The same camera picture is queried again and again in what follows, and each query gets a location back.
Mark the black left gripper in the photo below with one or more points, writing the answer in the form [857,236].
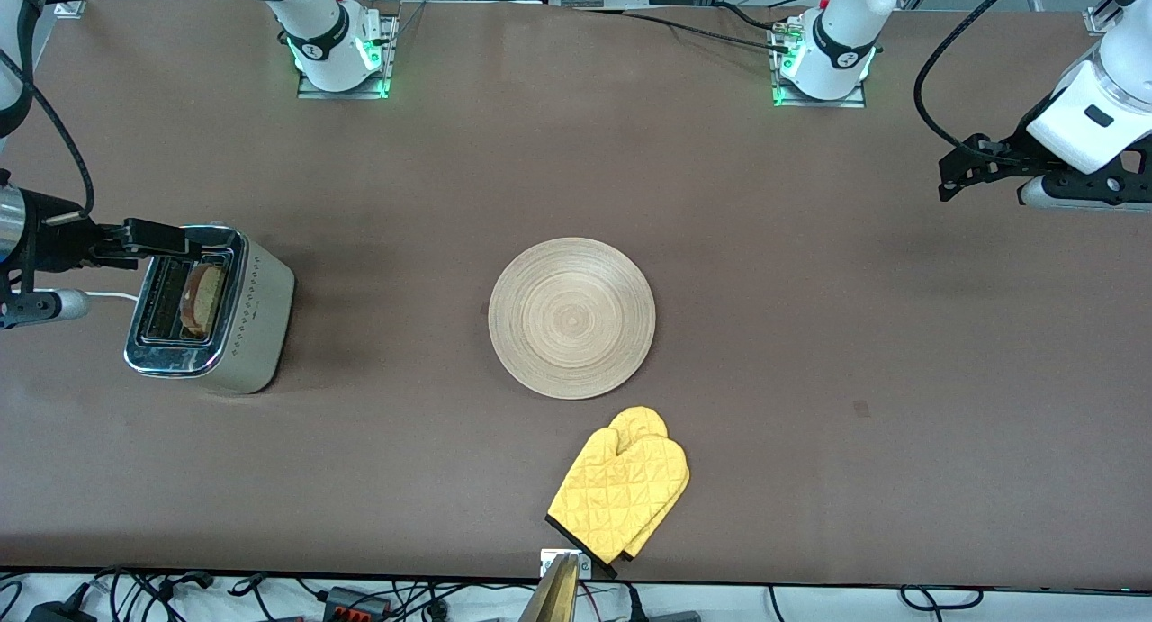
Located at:
[1010,158]

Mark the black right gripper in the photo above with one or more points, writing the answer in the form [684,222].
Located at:
[56,241]

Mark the brown bread slice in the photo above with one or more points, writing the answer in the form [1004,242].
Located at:
[205,300]

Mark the round wooden plate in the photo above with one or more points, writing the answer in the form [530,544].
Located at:
[571,318]

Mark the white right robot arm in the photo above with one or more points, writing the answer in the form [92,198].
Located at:
[315,28]

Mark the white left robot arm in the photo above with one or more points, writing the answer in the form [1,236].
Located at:
[1093,122]

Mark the silver two-slot toaster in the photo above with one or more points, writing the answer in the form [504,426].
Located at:
[252,325]

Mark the aluminium corner profile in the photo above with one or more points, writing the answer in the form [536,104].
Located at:
[1098,19]
[72,6]

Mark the black power adapter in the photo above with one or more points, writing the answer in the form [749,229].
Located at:
[58,614]

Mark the yellow quilted oven mitt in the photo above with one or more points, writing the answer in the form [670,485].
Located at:
[641,421]
[621,496]

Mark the black adapter with orange clips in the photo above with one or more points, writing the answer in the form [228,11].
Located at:
[355,602]

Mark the brass-coloured stand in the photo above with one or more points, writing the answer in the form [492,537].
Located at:
[553,595]

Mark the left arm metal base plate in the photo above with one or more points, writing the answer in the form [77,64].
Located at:
[819,103]

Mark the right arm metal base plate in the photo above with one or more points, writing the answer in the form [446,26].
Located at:
[389,55]

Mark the small white table-edge bracket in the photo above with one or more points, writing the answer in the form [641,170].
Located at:
[545,561]

